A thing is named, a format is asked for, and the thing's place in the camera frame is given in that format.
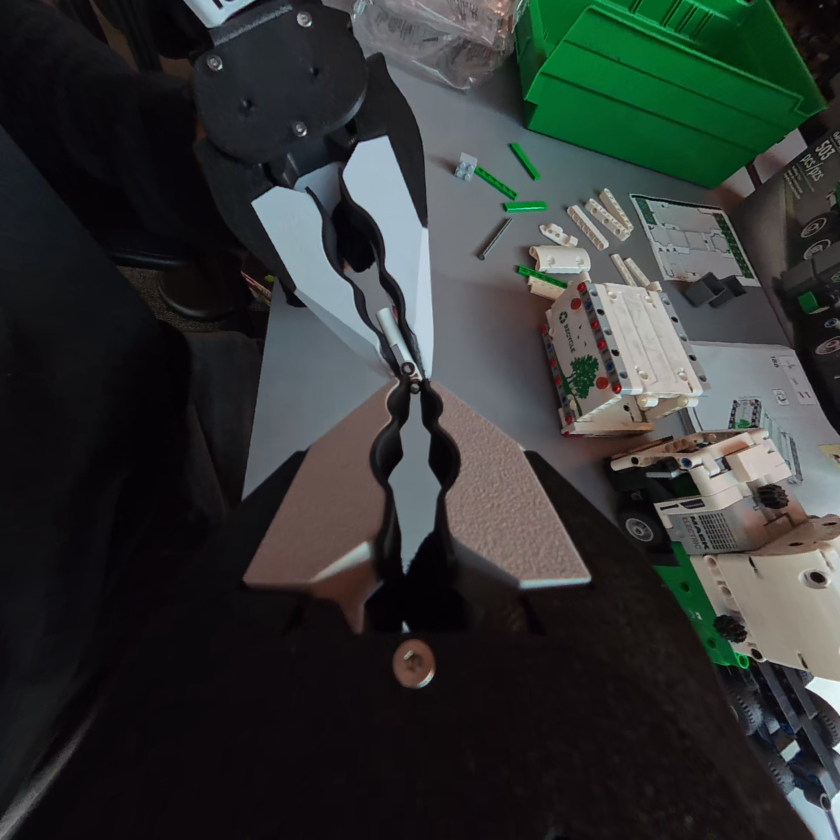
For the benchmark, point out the small white lego connector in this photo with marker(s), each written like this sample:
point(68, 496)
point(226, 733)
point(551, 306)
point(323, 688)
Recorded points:
point(558, 233)

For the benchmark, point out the green lego plate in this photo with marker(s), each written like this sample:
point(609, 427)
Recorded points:
point(525, 162)
point(497, 184)
point(541, 275)
point(525, 206)

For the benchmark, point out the black chair base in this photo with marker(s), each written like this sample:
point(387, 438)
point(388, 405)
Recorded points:
point(197, 295)

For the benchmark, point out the green plastic bin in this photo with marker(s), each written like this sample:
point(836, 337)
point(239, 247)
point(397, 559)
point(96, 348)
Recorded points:
point(656, 111)
point(623, 26)

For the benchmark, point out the dark grey lego piece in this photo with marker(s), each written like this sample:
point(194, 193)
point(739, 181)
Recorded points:
point(701, 290)
point(730, 292)

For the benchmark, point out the clear plastic bag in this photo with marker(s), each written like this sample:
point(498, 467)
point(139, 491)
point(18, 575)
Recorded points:
point(433, 39)

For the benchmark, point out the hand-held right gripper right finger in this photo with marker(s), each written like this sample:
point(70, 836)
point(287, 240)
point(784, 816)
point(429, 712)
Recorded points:
point(512, 512)

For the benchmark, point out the grey lego axle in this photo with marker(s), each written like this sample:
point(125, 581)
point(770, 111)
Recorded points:
point(495, 237)

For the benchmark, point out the lego sticker sheet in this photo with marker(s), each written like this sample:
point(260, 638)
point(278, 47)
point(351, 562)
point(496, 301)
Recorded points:
point(689, 239)

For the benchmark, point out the white lego connector piece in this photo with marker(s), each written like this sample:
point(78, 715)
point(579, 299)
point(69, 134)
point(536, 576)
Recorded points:
point(394, 334)

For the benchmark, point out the person's black clothing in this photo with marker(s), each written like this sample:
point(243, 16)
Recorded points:
point(72, 394)

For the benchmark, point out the white lego truck container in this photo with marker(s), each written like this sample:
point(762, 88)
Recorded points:
point(636, 334)

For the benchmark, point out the white curved lego panel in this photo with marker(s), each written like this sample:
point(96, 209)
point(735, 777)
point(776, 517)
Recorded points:
point(543, 286)
point(561, 258)

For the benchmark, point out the small grey lego brick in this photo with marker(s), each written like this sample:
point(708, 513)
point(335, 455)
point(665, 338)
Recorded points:
point(466, 166)

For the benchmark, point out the lego instruction booklet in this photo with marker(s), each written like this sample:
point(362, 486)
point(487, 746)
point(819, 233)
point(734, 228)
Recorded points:
point(761, 374)

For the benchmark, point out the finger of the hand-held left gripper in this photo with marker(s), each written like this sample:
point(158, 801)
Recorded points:
point(295, 236)
point(400, 223)

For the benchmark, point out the black lego set box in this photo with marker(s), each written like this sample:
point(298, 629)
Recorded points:
point(807, 216)

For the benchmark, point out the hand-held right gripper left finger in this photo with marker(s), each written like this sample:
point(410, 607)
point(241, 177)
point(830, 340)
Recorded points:
point(328, 499)

